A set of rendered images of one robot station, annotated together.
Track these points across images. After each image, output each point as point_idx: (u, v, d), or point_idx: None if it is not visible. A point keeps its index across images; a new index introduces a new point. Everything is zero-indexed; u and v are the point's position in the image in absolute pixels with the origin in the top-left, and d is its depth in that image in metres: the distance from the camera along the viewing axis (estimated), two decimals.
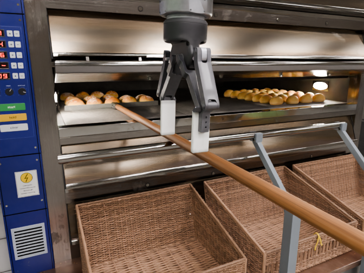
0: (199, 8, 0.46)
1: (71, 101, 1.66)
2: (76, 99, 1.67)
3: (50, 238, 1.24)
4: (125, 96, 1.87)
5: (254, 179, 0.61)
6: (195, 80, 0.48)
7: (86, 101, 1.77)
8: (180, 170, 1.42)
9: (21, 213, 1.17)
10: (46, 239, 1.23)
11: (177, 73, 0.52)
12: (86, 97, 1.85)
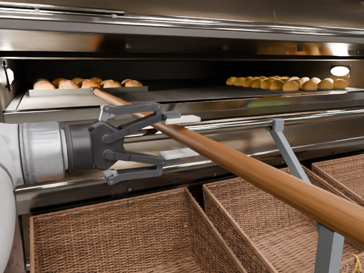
0: None
1: (39, 84, 1.34)
2: (44, 83, 1.35)
3: None
4: (108, 81, 1.54)
5: (306, 188, 0.29)
6: (133, 159, 0.52)
7: (59, 85, 1.45)
8: (173, 170, 1.10)
9: None
10: None
11: None
12: (60, 82, 1.53)
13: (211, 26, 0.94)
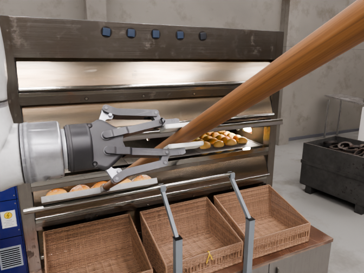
0: (59, 176, 0.45)
1: (50, 190, 1.37)
2: (56, 189, 1.38)
3: (25, 254, 1.81)
4: None
5: (290, 49, 0.29)
6: (136, 156, 0.51)
7: None
8: (120, 205, 1.99)
9: (5, 238, 1.74)
10: (22, 256, 1.81)
11: None
12: None
13: (135, 134, 1.83)
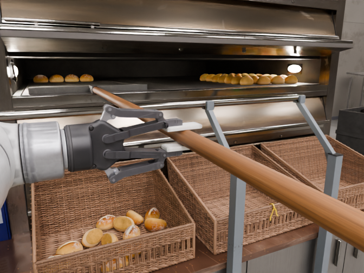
0: None
1: None
2: None
3: (5, 208, 1.24)
4: (134, 230, 1.23)
5: (307, 193, 0.29)
6: (134, 155, 0.52)
7: (81, 239, 1.19)
8: (141, 144, 1.42)
9: None
10: (0, 209, 1.23)
11: None
12: (108, 262, 1.04)
13: (166, 33, 1.26)
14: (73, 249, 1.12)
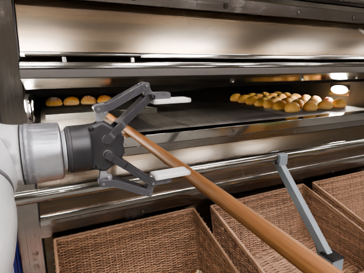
0: None
1: None
2: None
3: None
4: None
5: (322, 267, 0.35)
6: (127, 170, 0.52)
7: None
8: (183, 194, 1.18)
9: None
10: None
11: None
12: None
13: (220, 65, 1.02)
14: None
